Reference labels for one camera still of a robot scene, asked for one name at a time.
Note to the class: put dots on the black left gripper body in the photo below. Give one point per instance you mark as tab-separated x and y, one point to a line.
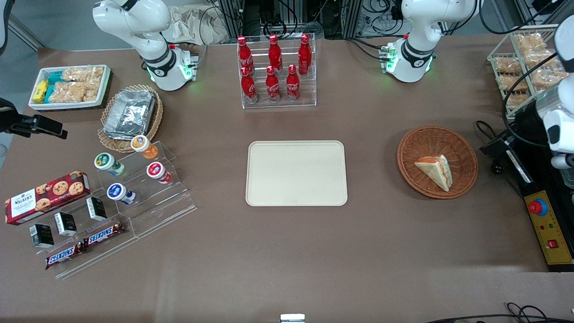
525	122

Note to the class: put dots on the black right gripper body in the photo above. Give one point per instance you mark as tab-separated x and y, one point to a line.
10	123

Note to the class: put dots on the triangular sandwich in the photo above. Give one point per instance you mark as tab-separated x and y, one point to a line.
437	170

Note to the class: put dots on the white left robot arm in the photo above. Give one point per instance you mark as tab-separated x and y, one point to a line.
417	45

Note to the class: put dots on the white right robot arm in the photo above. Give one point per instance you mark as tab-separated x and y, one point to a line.
148	40

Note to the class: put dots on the round brown wicker basket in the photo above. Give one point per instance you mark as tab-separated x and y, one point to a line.
430	139

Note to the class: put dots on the light oval wicker basket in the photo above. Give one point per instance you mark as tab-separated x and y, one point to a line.
152	125

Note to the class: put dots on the beige rectangular tray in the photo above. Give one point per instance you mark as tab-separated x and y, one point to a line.
296	175

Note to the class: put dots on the clear bag of fried snacks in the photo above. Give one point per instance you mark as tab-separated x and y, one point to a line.
515	101
545	77
538	58
507	65
513	83
530	41

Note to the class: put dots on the teal snack packet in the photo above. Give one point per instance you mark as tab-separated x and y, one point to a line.
49	93
55	78

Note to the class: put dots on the yellow snack packet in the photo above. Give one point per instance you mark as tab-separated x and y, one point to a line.
40	91

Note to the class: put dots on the clear rice cracker bag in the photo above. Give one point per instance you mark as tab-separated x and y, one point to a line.
92	91
83	74
67	92

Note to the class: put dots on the black table appliance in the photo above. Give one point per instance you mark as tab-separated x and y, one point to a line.
538	179

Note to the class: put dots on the green lid yogurt cup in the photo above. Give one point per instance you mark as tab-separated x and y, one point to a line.
106	162

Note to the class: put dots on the red Walkers cookie box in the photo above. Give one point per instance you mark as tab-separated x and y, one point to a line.
45	197

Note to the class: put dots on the white rectangular bin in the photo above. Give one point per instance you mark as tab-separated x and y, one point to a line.
106	85

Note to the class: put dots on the metal pan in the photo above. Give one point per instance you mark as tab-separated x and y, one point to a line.
567	179

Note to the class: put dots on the stack of foil trays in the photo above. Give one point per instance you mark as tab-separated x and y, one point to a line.
130	114

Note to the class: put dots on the small black box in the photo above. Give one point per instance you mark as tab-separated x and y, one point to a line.
42	235
66	223
97	208

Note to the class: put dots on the blue lid yogurt cup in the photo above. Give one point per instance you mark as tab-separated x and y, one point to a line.
119	193

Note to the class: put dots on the orange lid yogurt cup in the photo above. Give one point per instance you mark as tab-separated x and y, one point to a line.
142	146

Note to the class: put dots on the yellow control panel red button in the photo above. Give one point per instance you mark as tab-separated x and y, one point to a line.
549	233

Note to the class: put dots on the red lid yogurt cup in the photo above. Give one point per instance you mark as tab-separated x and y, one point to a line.
157	172

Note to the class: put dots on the Snickers chocolate bar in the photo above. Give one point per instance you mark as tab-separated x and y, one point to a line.
103	234
65	255

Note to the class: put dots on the clear acrylic stepped cup stand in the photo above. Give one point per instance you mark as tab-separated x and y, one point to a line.
161	202

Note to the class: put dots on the clear acrylic stepped snack stand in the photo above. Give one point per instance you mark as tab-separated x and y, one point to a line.
98	255

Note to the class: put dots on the beige cloth bag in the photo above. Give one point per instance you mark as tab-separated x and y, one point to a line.
193	24

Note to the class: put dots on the clear acrylic bottle rack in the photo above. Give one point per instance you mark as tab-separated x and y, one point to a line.
309	92

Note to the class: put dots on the red cola bottle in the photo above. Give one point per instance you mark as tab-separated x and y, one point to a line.
305	53
244	54
293	85
248	86
274	53
272	86

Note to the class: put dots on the small white block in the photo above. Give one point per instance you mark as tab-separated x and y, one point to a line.
292	318

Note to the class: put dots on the aluminium equipment frame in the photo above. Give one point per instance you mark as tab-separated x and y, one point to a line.
251	18

